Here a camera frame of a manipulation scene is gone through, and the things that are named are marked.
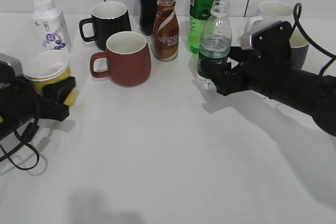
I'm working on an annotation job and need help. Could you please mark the white yogurt drink bottle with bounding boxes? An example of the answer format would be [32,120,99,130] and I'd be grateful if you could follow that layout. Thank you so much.
[32,0,71,54]

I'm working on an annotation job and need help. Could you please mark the yellow paper cup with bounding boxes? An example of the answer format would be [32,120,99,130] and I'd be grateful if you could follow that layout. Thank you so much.
[23,50,71,95]

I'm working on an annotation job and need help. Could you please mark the brown Nescafe coffee bottle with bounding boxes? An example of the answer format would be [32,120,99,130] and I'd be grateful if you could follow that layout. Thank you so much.
[153,0,180,61]

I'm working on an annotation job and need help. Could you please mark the red-brown ceramic mug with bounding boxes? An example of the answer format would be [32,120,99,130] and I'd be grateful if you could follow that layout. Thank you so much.
[89,31,151,87]

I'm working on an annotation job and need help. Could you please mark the clear water bottle green label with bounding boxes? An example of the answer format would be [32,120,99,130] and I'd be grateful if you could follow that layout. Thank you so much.
[197,0,232,89]

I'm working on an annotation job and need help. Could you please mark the green soda bottle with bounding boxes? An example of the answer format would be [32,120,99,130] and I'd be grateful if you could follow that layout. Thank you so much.
[188,0,214,54]

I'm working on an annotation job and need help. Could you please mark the black ceramic mug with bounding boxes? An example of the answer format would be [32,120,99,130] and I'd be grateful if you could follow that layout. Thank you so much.
[79,2,131,50]

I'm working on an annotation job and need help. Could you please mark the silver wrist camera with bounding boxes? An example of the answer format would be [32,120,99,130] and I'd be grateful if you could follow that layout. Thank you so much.
[240,21,281,51]
[1,54,23,77]

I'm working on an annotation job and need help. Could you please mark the dark grey ceramic mug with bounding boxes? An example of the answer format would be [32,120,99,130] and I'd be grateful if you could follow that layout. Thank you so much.
[290,29,309,69]

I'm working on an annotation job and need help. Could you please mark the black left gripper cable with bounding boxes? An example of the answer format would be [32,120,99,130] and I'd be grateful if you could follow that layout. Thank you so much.
[0,77,40,171]

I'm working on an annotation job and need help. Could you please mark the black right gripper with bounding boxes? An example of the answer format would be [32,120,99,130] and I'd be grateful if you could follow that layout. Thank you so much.
[201,21,302,98]

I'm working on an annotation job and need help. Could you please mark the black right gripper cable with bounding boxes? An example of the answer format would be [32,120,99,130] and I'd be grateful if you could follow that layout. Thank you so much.
[292,2,336,77]

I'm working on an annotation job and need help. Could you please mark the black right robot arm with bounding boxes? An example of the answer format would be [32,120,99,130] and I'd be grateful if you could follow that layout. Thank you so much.
[201,21,335,135]

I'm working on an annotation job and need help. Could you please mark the white ceramic mug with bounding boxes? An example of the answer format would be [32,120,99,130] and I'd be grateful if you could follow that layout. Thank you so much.
[244,1,295,33]

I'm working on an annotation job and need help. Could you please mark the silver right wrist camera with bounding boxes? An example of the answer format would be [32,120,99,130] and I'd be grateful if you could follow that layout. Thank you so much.
[240,21,281,51]

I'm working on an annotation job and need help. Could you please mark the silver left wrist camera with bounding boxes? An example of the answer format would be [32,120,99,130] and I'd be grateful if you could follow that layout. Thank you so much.
[1,54,23,77]

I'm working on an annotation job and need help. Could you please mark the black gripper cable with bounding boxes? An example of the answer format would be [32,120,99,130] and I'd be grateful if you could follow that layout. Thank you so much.
[292,2,336,77]
[0,77,40,171]

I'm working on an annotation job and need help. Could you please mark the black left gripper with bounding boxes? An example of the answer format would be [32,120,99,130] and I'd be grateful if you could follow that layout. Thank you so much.
[1,62,76,139]

